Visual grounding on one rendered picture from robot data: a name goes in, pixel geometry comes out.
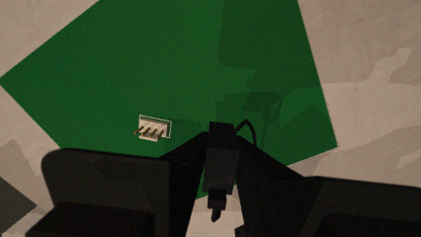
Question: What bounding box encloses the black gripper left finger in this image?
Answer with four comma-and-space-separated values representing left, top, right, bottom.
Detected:
41, 131, 209, 237

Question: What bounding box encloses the green circuit board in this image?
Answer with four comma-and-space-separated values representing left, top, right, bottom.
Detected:
0, 0, 337, 166

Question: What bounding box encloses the black connector plug with cable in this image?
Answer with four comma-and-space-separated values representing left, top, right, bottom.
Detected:
202, 119, 257, 222

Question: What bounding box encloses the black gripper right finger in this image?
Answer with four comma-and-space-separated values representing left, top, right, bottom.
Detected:
235, 135, 421, 237

